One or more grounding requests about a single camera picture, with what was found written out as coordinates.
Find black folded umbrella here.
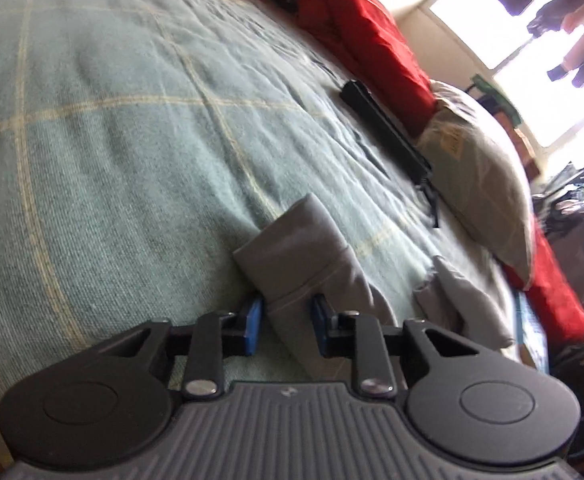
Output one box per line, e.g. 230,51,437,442
339,79,439,229

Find red duvet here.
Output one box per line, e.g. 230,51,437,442
284,0,584,349

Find cardboard box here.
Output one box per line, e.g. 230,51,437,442
511,128,540,181

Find green stool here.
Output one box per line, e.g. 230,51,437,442
465,74,523,128

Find grey-green plaid pillow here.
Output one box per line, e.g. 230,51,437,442
417,80,536,288

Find white blue paperback book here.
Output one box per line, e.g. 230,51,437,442
513,292,549,374

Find grey sweatpants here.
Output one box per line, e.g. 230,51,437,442
233,194,515,380

